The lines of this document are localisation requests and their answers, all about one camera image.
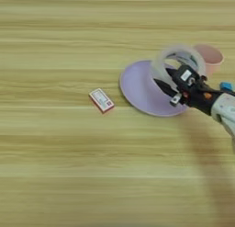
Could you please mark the small red white box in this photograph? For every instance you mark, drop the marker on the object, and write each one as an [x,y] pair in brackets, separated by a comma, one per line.
[101,100]

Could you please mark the pink plastic cup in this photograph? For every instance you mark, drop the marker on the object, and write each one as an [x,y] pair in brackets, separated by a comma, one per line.
[212,57]

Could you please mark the clear tape roll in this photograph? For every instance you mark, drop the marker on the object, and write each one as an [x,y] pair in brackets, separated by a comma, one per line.
[159,60]

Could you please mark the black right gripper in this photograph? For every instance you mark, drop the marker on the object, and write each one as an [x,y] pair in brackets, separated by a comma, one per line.
[195,94]

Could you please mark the purple round plate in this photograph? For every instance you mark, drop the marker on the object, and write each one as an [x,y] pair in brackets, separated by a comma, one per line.
[137,86]

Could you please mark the blue rectangular block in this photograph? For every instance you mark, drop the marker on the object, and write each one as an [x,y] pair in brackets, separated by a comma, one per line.
[227,86]

